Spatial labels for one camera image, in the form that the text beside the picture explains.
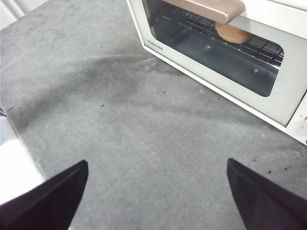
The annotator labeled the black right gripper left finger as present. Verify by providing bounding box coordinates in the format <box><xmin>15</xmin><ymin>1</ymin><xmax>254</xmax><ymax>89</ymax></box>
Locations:
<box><xmin>0</xmin><ymin>160</ymin><xmax>89</xmax><ymax>230</ymax></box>

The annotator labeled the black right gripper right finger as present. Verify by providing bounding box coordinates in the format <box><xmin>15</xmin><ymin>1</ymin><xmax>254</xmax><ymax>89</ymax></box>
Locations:
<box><xmin>226</xmin><ymin>157</ymin><xmax>307</xmax><ymax>230</ymax></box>

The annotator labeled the oven door with beige handle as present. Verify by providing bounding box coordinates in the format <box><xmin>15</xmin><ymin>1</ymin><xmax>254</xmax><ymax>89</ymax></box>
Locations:
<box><xmin>126</xmin><ymin>0</ymin><xmax>307</xmax><ymax>127</ymax></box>

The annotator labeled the golden bread loaf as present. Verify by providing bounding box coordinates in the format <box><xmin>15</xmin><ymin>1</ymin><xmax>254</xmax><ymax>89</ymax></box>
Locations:
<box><xmin>215</xmin><ymin>22</ymin><xmax>250</xmax><ymax>44</ymax></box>

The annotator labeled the white Toshiba toaster oven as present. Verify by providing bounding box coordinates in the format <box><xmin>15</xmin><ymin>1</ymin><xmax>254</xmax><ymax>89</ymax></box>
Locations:
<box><xmin>126</xmin><ymin>0</ymin><xmax>307</xmax><ymax>146</ymax></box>

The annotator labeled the metal wire oven rack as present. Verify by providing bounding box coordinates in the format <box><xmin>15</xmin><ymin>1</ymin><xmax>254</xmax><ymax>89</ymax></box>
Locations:
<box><xmin>155</xmin><ymin>11</ymin><xmax>285</xmax><ymax>67</ymax></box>

